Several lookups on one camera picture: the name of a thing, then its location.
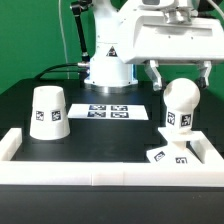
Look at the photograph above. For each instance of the white lamp base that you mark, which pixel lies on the white lamp base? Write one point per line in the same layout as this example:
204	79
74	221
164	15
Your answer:
175	152

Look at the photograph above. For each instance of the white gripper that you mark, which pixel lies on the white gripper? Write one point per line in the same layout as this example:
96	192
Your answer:
145	35

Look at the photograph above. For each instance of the white marker sheet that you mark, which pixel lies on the white marker sheet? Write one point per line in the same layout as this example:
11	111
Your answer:
108	112

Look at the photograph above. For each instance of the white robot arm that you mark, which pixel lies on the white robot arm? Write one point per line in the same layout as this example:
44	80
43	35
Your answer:
108	73

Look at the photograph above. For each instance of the white lamp bulb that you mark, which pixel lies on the white lamp bulb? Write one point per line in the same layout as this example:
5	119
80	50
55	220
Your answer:
181	97

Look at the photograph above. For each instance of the white U-shaped fence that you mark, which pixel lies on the white U-shaped fence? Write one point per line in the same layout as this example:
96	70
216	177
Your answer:
209	173

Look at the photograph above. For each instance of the white lamp shade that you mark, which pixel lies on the white lamp shade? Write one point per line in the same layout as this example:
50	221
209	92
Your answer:
49	120

